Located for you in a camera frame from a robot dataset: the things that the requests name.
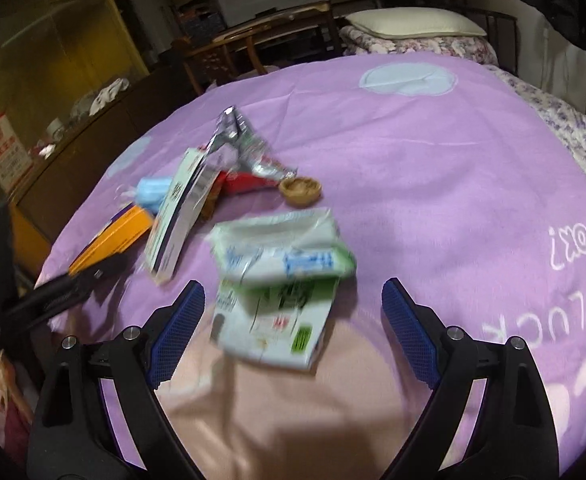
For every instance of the wooden desk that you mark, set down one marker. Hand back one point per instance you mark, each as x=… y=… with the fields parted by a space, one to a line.
x=283 y=20

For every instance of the blue crate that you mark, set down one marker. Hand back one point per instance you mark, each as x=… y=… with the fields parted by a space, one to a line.
x=203 y=25

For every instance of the light blue packet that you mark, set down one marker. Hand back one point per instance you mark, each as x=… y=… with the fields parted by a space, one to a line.
x=153 y=192

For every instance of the silver red snack wrapper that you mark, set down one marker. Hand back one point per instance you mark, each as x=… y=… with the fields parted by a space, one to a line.
x=238 y=140

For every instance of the folded floral quilt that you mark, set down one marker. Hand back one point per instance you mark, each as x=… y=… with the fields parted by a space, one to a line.
x=448 y=47

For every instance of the white cloth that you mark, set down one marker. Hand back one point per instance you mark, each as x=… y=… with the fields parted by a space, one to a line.
x=108 y=95

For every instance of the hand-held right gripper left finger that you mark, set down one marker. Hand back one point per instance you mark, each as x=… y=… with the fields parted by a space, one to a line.
x=178 y=330

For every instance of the orange cardboard box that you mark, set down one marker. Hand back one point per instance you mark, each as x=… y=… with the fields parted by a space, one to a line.
x=118 y=235

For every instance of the wooden glass cabinet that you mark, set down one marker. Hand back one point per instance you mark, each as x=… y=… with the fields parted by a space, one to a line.
x=48 y=60

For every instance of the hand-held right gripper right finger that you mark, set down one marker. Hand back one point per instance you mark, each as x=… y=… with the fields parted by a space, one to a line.
x=408 y=330

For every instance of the white pillow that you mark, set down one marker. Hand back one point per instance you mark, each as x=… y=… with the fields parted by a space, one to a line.
x=413 y=22

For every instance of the brown walnut shell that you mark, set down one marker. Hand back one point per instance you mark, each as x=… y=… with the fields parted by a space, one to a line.
x=300 y=191

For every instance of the red white box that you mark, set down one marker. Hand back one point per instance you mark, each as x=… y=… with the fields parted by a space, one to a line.
x=5 y=155

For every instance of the black jacket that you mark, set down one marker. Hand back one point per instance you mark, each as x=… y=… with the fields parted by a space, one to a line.
x=548 y=0

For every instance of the purple printed blanket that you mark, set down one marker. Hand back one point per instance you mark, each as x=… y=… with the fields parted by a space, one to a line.
x=423 y=160

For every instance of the purple floral bed sheet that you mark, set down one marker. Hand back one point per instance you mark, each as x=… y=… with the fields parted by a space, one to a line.
x=573 y=125

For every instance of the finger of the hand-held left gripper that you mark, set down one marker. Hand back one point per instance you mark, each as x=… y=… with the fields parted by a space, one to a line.
x=68 y=290
x=0 y=260

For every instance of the green white plastic packet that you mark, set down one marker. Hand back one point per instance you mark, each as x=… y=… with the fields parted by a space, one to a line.
x=283 y=245

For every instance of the white cardboard box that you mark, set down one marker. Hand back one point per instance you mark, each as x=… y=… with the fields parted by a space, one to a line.
x=178 y=215

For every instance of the black metal headboard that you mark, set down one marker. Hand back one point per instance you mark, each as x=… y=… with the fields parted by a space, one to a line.
x=503 y=35

